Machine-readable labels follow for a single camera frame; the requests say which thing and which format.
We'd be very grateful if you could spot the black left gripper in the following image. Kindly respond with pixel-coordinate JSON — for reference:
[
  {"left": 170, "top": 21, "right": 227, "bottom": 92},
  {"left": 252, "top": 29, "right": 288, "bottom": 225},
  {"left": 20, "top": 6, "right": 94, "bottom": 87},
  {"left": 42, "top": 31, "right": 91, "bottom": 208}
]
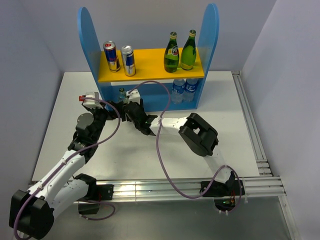
[{"left": 87, "top": 100, "right": 123, "bottom": 142}]

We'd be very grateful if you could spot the small clear bottle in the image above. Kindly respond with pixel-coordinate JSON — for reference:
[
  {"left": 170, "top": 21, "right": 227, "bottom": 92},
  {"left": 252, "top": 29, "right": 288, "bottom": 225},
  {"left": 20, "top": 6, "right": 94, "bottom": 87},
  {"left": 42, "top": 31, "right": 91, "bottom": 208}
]
[{"left": 118, "top": 87, "right": 127, "bottom": 103}]

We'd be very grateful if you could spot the silver blue can front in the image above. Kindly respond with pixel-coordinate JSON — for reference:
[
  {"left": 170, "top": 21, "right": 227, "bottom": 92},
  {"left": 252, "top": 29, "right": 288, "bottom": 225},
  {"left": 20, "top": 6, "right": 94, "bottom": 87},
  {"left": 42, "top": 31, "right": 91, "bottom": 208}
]
[{"left": 120, "top": 45, "right": 136, "bottom": 77}]

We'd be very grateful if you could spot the blue silver Red Bull can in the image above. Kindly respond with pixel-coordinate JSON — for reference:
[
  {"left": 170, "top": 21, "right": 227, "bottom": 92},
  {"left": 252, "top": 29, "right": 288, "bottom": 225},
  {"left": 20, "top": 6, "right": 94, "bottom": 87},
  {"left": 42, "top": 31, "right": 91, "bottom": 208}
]
[{"left": 103, "top": 41, "right": 120, "bottom": 72}]

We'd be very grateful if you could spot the green glass Perrier bottle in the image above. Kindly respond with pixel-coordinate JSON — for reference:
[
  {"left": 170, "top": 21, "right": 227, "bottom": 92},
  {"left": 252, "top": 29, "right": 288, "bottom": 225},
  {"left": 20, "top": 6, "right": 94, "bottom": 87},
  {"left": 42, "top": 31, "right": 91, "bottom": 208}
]
[{"left": 163, "top": 31, "right": 180, "bottom": 73}]

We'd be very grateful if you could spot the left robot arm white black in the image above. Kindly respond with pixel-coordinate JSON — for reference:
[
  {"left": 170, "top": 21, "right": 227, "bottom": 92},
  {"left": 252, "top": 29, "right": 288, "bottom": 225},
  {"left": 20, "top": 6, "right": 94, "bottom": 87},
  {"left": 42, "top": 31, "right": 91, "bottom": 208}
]
[{"left": 9, "top": 95, "right": 122, "bottom": 240}]

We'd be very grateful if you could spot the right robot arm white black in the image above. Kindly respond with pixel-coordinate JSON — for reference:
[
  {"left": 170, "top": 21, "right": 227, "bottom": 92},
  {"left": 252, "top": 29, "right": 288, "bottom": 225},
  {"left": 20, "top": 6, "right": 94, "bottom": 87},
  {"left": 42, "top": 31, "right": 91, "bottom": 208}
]
[{"left": 121, "top": 99, "right": 242, "bottom": 199}]

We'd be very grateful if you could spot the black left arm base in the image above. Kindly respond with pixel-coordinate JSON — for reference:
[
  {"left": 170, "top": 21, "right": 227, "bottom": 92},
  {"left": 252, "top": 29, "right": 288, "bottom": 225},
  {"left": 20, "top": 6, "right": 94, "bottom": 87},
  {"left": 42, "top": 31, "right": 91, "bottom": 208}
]
[{"left": 77, "top": 184, "right": 116, "bottom": 221}]

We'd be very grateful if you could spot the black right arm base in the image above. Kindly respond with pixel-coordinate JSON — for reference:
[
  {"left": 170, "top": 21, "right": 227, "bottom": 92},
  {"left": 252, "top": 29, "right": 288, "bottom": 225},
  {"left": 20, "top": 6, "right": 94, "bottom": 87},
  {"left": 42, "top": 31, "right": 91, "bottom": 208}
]
[{"left": 203, "top": 179, "right": 246, "bottom": 213}]

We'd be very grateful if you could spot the blue and yellow wooden shelf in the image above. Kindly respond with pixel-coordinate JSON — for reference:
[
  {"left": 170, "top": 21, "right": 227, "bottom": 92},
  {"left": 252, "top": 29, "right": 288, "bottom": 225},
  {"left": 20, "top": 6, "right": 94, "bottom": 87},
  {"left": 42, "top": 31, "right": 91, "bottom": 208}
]
[{"left": 77, "top": 3, "right": 220, "bottom": 111}]

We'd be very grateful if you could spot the clear Pocari Sweat bottle left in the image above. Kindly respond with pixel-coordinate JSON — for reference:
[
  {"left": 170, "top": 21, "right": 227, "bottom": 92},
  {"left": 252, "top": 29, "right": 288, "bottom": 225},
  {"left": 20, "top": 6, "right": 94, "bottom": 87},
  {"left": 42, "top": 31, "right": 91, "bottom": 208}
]
[{"left": 171, "top": 78, "right": 185, "bottom": 104}]

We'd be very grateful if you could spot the clear pocari sweat bottle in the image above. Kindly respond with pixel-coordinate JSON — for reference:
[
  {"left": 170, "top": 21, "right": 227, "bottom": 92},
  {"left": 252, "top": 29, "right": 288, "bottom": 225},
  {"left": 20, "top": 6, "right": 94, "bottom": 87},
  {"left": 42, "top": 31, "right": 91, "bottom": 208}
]
[
  {"left": 183, "top": 78, "right": 198, "bottom": 102},
  {"left": 171, "top": 78, "right": 185, "bottom": 104}
]

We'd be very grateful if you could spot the clear Pocari Sweat bottle right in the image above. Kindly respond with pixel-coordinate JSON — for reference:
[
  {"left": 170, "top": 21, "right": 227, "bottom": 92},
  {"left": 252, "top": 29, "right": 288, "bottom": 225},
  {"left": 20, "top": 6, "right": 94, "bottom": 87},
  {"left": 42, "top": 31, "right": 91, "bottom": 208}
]
[{"left": 183, "top": 78, "right": 198, "bottom": 102}]

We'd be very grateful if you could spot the green glass bottle yellow label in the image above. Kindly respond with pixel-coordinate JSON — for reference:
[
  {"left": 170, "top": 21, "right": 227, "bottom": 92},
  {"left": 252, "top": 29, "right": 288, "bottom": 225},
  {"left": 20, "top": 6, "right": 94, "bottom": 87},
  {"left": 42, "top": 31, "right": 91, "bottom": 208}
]
[{"left": 180, "top": 29, "right": 197, "bottom": 71}]

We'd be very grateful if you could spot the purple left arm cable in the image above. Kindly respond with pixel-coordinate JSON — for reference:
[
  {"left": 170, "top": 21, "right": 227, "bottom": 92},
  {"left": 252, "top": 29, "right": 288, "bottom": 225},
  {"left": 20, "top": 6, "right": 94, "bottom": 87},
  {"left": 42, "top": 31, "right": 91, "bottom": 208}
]
[{"left": 13, "top": 98, "right": 122, "bottom": 240}]

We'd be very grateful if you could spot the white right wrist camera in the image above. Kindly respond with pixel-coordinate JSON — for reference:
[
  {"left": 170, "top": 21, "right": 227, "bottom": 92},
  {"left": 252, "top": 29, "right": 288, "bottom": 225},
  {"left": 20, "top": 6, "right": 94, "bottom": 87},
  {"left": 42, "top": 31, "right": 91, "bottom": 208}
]
[{"left": 124, "top": 89, "right": 141, "bottom": 104}]

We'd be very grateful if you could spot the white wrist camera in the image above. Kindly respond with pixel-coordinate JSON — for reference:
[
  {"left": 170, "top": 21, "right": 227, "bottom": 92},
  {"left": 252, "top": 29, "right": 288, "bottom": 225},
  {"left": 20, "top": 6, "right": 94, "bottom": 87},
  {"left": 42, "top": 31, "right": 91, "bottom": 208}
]
[
  {"left": 124, "top": 89, "right": 141, "bottom": 104},
  {"left": 78, "top": 91, "right": 103, "bottom": 110}
]

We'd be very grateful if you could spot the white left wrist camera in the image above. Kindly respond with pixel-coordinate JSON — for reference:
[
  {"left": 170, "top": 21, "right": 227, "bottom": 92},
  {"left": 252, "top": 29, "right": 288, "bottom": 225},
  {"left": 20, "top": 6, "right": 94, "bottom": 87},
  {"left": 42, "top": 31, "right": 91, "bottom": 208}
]
[{"left": 78, "top": 91, "right": 103, "bottom": 110}]

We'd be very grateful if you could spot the aluminium mounting rail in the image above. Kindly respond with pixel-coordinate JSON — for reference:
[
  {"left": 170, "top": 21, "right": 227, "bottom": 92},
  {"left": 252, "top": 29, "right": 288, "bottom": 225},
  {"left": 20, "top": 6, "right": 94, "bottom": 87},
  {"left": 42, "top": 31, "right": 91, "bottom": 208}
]
[{"left": 29, "top": 176, "right": 286, "bottom": 205}]

